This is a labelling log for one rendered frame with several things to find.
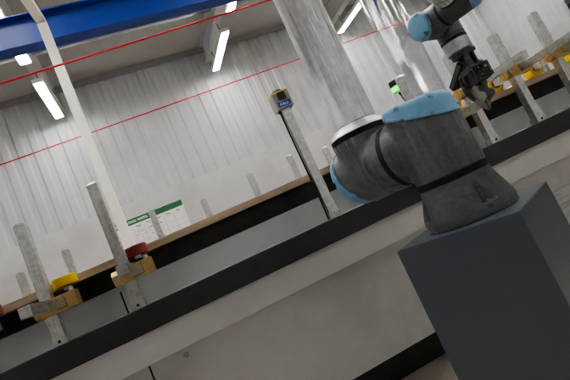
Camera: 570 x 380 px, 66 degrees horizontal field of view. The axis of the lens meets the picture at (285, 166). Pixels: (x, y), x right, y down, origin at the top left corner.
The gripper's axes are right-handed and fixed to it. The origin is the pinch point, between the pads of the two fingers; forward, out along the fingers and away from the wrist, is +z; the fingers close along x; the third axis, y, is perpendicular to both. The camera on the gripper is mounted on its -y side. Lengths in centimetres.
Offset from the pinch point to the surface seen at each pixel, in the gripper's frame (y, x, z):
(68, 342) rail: -27, -151, 12
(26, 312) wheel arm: 1, -150, 1
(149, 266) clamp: -28, -122, 1
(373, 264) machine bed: -52, -42, 36
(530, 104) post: -30, 45, 4
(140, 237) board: -723, -196, -105
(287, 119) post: -28, -56, -29
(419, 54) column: -349, 238, -130
